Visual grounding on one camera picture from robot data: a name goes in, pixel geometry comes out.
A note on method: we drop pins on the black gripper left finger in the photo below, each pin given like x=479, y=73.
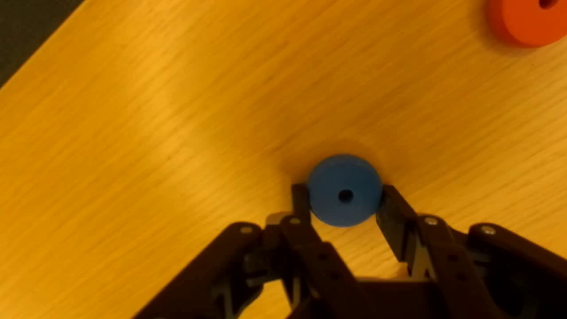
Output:
x=259, y=277

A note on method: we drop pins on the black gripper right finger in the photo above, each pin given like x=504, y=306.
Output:
x=484, y=272

